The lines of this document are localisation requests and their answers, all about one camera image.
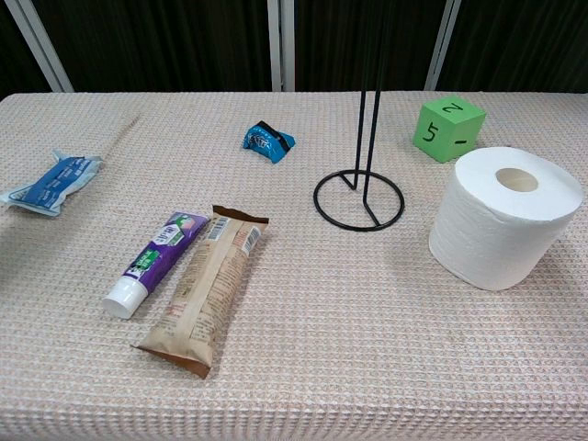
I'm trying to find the black pleated curtain panel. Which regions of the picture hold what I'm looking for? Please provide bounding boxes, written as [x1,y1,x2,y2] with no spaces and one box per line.
[27,0,273,95]
[293,0,449,93]
[0,0,51,100]
[435,0,588,96]

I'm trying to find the brown snack package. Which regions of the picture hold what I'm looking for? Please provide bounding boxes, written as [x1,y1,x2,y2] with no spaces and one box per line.
[130,204,270,379]

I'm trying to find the beige waffle tablecloth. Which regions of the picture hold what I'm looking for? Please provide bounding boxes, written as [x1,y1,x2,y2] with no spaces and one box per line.
[0,90,588,441]

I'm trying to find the blue wet wipes pack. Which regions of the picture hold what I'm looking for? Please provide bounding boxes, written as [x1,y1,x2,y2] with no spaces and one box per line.
[0,150,103,217]

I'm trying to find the blue snack packet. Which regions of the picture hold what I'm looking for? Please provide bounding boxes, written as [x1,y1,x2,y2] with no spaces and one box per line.
[242,120,296,165]

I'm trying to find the green numbered foam cube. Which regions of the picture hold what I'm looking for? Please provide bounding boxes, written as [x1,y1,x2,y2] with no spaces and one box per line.
[412,96,487,164]

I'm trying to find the black wire paper stand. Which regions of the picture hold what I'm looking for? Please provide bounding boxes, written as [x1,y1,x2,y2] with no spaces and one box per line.
[312,0,406,232]

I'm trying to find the white partition frame post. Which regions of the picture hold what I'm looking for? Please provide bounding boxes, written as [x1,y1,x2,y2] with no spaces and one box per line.
[3,0,74,93]
[424,0,462,91]
[267,0,297,92]

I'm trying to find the white toilet paper roll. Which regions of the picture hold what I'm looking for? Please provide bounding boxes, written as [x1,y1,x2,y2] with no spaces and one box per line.
[428,146,584,291]

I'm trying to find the purple toothpaste tube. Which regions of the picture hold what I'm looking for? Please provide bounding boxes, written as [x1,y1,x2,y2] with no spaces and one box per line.
[101,210,211,321]

